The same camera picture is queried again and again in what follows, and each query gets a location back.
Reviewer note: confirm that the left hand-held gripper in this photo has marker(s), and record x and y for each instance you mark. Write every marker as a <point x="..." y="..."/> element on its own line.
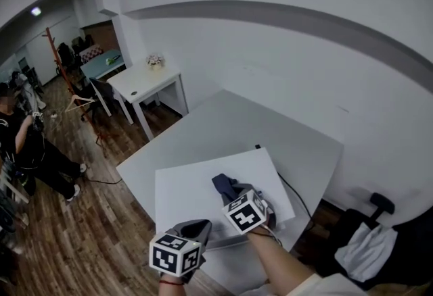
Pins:
<point x="169" y="254"/>

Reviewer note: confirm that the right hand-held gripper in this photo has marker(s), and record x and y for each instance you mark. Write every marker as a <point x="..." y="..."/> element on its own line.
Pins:
<point x="243" y="215"/>

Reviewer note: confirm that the dark blue cloth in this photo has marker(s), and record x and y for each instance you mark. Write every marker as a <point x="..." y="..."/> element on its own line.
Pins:
<point x="223" y="186"/>

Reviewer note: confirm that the white microwave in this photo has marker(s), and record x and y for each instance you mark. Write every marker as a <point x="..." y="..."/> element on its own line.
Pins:
<point x="189" y="186"/>

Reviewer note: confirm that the person's left forearm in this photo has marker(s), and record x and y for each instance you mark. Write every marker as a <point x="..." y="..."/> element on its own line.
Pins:
<point x="172" y="290"/>

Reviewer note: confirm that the person's right forearm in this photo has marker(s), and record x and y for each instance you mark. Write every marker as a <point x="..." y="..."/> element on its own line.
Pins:
<point x="277" y="257"/>

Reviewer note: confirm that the white crumpled cloth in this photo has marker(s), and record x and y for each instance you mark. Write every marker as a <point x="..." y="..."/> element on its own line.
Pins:
<point x="368" y="250"/>

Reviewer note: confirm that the small white desk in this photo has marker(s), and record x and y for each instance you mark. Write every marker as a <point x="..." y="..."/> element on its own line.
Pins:
<point x="145" y="83"/>

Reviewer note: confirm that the dark chair with draped cloth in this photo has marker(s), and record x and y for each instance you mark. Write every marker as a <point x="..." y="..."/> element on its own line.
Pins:
<point x="101" y="93"/>

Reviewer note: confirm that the wooden clothes hanger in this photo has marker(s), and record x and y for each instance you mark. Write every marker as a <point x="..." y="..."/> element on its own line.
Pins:
<point x="79" y="103"/>

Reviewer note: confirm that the white flower pot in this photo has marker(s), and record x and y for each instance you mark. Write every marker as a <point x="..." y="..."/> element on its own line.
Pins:
<point x="155" y="62"/>

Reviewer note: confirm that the black office chair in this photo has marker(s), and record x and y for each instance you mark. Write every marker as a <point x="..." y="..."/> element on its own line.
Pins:
<point x="412" y="247"/>

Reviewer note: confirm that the light blue table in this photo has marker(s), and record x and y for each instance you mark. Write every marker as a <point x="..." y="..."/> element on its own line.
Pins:
<point x="101" y="68"/>

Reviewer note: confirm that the small green item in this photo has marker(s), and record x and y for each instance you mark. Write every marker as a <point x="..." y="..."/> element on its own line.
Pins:
<point x="111" y="60"/>

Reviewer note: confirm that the red wooden coat rack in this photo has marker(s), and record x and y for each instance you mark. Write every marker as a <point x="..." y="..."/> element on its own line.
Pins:
<point x="62" y="75"/>

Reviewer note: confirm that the red checkered cloth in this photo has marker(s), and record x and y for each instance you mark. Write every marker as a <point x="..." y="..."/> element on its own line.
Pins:
<point x="91" y="54"/>

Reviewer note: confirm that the black swivel chair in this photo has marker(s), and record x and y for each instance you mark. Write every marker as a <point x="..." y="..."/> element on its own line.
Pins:
<point x="64" y="54"/>

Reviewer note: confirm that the white ceiling lamp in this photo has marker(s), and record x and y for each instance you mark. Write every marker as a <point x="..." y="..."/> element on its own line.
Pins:
<point x="36" y="11"/>

